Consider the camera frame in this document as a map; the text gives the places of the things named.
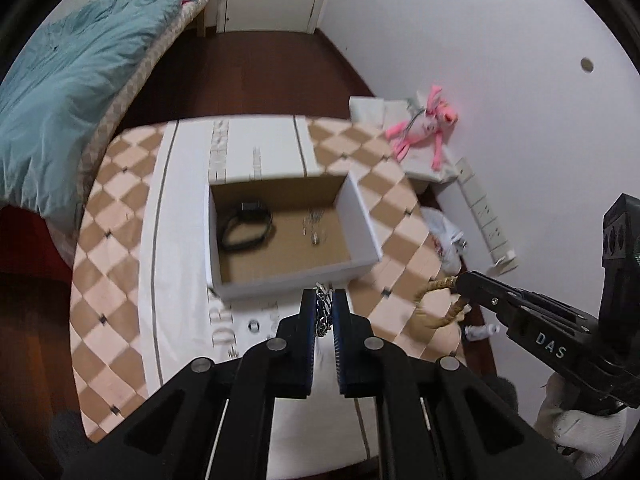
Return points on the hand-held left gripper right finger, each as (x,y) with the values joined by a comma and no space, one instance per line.
(345,332)

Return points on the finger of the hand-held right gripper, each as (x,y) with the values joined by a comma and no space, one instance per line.
(482,290)

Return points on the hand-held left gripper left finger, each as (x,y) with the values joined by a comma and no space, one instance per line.
(307,325)

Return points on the white cardboard box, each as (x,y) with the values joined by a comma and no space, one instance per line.
(357,220)

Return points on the small silver jewelry pieces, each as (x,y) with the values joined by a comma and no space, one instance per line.
(315,230)

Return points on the person's right hand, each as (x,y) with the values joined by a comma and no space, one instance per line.
(585,430)

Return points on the small white crumpled paper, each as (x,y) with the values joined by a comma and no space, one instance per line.
(480,332)

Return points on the crumpled white plastic wrapper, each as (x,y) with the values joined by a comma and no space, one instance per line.
(445,235)

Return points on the white power strip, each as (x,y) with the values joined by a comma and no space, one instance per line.
(482,205)

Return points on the black wristband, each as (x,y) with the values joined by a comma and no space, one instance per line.
(248,229)

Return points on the pink plush toy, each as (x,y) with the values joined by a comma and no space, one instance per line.
(422,122)

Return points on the teal quilt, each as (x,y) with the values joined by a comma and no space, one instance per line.
(75,85)

